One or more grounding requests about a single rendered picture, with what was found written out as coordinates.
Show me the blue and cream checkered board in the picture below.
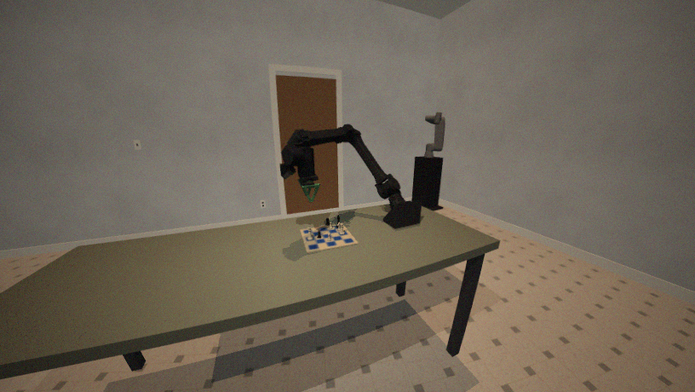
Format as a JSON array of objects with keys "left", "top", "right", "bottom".
[{"left": 300, "top": 224, "right": 359, "bottom": 253}]

